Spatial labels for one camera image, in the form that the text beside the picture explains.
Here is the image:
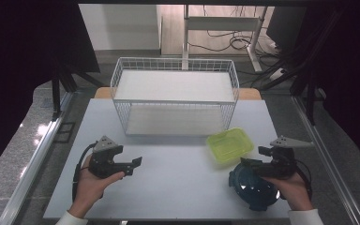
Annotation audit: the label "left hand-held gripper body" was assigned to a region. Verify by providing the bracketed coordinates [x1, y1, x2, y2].
[88, 135, 134, 180]

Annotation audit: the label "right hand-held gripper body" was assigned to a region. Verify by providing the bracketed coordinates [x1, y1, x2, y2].
[256, 135, 314, 180]

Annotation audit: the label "round blue lidded container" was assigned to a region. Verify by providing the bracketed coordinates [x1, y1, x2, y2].
[228, 162, 281, 212]

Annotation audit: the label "green plastic container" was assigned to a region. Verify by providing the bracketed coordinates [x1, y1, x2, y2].
[205, 127, 255, 165]

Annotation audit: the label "white wire shelf rack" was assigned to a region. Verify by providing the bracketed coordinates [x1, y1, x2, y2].
[110, 56, 240, 137]

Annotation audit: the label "person's right hand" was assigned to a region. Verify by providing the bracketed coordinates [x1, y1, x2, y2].
[262, 172, 313, 212]

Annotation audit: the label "person's left hand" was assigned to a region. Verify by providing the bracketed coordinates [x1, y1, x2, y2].
[68, 156, 126, 218]

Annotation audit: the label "person's left white sleeve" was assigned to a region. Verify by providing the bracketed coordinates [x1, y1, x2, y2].
[55, 210, 89, 225]

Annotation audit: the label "black stand legs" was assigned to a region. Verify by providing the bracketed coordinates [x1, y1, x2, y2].
[51, 57, 105, 122]
[252, 8, 345, 126]

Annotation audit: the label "white power strip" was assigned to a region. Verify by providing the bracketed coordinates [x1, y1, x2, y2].
[267, 67, 286, 83]

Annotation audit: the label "black curtain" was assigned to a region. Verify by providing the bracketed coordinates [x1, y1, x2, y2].
[293, 0, 360, 176]
[0, 0, 101, 183]

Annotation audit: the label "white cabinet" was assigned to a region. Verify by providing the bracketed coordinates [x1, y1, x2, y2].
[78, 4, 164, 52]

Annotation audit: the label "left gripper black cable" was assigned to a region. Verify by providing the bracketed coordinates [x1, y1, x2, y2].
[71, 142, 98, 202]

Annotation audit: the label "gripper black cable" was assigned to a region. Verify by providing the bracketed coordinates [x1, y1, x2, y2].
[71, 142, 98, 202]
[294, 158, 313, 200]

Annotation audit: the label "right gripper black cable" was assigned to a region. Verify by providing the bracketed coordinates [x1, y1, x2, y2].
[294, 158, 313, 200]

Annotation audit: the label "aluminium rail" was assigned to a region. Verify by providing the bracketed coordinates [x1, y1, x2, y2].
[291, 95, 360, 225]
[0, 92, 75, 225]

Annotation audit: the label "black floor cables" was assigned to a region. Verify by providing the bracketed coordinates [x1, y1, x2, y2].
[187, 5, 282, 54]

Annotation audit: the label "white metal desk frame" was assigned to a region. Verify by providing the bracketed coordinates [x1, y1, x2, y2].
[182, 4, 268, 73]

